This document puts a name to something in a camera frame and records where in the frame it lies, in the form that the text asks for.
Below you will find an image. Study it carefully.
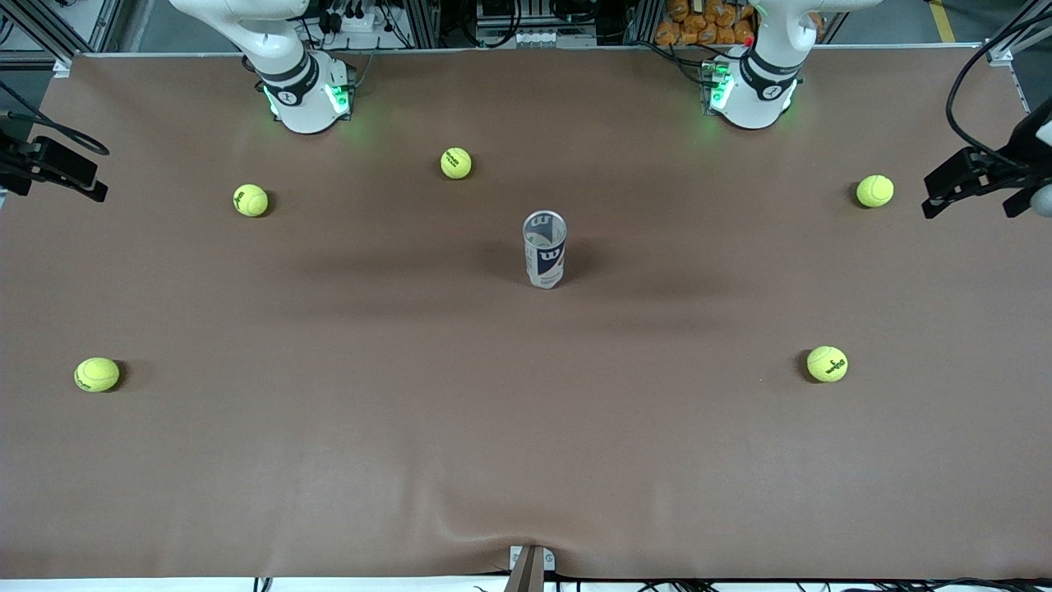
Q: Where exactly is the Wilson tennis ball can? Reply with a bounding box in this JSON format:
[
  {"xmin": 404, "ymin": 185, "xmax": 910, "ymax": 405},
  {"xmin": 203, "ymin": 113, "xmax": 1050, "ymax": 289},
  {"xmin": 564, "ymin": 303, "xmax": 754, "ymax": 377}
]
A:
[{"xmin": 523, "ymin": 210, "xmax": 568, "ymax": 290}]

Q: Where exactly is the orange packaged goods pile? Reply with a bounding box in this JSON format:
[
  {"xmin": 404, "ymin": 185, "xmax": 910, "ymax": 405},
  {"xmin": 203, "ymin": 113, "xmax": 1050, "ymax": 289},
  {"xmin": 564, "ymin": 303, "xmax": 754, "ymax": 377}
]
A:
[{"xmin": 655, "ymin": 0, "xmax": 755, "ymax": 47}]

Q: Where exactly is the white power strip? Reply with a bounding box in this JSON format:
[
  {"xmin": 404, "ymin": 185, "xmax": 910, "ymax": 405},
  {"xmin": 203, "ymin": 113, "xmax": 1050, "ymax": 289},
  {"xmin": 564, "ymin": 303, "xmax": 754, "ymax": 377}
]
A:
[{"xmin": 322, "ymin": 7, "xmax": 381, "ymax": 35}]

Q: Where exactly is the silver electronics unit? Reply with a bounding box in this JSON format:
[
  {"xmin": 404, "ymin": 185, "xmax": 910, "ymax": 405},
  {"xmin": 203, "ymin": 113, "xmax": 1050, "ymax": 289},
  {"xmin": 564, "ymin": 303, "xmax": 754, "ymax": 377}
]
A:
[{"xmin": 477, "ymin": 0, "xmax": 599, "ymax": 49}]

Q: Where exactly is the brown table cover mat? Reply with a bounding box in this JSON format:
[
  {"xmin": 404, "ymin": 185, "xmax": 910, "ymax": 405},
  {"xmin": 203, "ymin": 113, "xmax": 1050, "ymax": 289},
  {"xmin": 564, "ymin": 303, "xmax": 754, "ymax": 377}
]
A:
[{"xmin": 0, "ymin": 45, "xmax": 1052, "ymax": 581}]

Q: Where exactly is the metal table clamp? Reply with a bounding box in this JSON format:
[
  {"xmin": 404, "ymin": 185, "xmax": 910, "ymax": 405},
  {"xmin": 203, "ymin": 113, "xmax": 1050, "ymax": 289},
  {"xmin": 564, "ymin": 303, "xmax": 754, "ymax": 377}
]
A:
[{"xmin": 508, "ymin": 544, "xmax": 556, "ymax": 592}]

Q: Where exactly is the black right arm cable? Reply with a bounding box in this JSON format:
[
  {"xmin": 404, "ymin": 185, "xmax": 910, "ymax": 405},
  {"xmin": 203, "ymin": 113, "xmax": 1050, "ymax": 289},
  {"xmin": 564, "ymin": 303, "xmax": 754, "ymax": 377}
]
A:
[{"xmin": 0, "ymin": 81, "xmax": 111, "ymax": 157}]

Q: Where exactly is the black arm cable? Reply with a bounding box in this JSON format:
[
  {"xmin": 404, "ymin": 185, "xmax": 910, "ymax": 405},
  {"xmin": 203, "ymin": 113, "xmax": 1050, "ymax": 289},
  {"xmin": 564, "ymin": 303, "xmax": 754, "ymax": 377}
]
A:
[
  {"xmin": 0, "ymin": 81, "xmax": 111, "ymax": 157},
  {"xmin": 945, "ymin": 12, "xmax": 1052, "ymax": 165}
]

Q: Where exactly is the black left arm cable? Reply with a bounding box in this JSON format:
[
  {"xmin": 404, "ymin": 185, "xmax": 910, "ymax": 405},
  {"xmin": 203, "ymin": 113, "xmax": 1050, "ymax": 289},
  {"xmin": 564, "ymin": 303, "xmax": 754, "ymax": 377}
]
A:
[{"xmin": 945, "ymin": 12, "xmax": 1052, "ymax": 165}]

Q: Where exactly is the aluminium frame profile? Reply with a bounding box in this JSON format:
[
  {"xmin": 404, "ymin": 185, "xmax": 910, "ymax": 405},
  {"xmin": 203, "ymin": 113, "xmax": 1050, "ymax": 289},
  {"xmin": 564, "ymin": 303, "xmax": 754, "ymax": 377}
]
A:
[
  {"xmin": 0, "ymin": 0, "xmax": 124, "ymax": 65},
  {"xmin": 623, "ymin": 0, "xmax": 658, "ymax": 46},
  {"xmin": 408, "ymin": 0, "xmax": 441, "ymax": 49},
  {"xmin": 985, "ymin": 0, "xmax": 1052, "ymax": 65}
]

